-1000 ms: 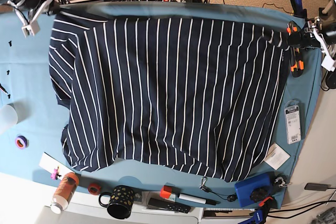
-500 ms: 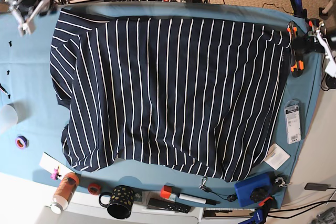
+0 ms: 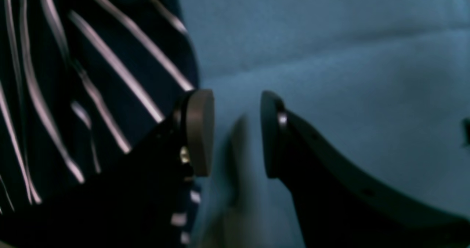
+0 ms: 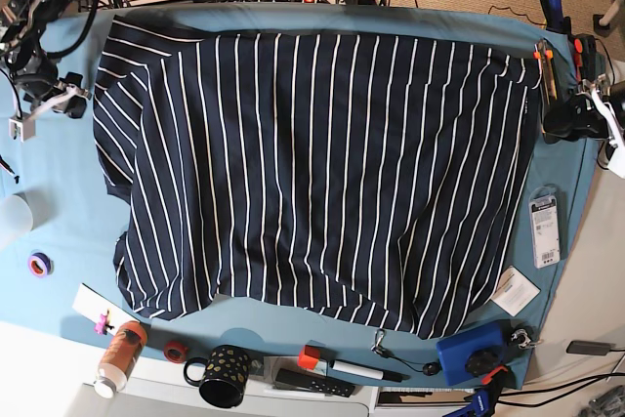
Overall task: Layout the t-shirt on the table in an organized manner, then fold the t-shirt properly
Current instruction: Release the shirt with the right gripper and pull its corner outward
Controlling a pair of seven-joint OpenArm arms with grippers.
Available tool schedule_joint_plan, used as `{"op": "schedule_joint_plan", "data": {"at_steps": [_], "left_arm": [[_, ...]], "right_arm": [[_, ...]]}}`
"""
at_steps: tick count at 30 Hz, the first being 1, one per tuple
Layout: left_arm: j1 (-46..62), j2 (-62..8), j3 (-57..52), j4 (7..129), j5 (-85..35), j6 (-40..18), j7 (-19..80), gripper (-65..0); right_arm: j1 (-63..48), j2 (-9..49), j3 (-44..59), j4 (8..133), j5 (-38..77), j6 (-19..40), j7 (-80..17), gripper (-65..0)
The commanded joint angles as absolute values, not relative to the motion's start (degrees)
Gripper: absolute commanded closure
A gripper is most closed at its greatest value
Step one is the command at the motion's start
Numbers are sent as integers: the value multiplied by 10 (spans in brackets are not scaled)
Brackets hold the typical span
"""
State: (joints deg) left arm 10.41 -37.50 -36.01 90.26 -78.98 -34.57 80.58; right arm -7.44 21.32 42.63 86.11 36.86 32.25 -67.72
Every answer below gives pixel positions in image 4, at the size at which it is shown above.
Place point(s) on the orange black utility knife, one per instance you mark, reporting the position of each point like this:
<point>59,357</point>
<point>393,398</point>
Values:
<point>544,54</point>

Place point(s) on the translucent plastic cup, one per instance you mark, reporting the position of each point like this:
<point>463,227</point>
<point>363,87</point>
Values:
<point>16,220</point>

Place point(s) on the white paper sheet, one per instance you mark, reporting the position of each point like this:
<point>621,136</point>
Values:
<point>91,305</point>

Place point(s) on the white black marker pen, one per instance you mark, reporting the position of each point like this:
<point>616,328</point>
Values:
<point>366,372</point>

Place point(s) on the navy white striped t-shirt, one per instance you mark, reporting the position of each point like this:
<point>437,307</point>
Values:
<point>372,178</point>

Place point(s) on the black mug gold leaves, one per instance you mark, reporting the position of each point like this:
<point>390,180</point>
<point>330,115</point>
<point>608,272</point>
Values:
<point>220,378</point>

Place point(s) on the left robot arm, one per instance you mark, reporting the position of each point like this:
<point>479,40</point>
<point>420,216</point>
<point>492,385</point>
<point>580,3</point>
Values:
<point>601,25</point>

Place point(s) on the white square card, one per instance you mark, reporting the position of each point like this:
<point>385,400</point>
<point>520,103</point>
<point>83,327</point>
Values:
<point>514,292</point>

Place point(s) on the clear plastic blister pack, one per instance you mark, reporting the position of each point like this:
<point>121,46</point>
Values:
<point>545,231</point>

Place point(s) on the orange bottle white cap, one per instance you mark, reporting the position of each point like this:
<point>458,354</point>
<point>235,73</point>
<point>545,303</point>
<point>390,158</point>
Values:
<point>119,359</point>

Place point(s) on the black remote control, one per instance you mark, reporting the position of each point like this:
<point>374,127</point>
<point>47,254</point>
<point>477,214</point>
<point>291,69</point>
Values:
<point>314,383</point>

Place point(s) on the blue clamp bottom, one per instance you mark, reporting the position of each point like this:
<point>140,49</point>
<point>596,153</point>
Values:
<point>483,401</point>

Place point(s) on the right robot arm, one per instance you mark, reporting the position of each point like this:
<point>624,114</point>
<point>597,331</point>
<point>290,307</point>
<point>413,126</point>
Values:
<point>23,23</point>

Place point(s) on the metal carabiner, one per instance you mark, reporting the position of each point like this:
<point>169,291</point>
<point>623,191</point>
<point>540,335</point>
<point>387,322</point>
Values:
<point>378,347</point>

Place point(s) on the red orange cube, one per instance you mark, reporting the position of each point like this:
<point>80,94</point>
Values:
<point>309,357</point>

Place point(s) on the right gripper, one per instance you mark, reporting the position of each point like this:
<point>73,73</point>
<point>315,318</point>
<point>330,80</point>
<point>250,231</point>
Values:
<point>46,91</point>

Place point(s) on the purple tape roll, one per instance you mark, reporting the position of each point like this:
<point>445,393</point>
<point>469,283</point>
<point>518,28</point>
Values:
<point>40,264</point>

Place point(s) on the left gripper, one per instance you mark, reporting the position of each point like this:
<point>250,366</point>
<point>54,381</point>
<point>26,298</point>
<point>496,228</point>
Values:
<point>596,113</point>

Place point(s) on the black power adapter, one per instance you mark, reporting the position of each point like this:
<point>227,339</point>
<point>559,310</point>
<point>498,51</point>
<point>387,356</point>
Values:
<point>591,348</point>

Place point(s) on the blue box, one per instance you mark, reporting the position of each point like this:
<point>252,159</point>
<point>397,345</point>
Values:
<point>472,353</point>

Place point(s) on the red tape roll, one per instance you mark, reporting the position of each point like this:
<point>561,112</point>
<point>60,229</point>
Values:
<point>175,352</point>

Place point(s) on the pink clip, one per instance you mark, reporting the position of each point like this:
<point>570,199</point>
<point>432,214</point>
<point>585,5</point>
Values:
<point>101,326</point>

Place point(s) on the orange black tool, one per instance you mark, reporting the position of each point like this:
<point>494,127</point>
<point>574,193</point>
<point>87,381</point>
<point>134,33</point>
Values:
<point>585,53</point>

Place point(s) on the blue black clamp top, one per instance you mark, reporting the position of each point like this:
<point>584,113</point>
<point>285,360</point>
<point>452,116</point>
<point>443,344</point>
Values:
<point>555,20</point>

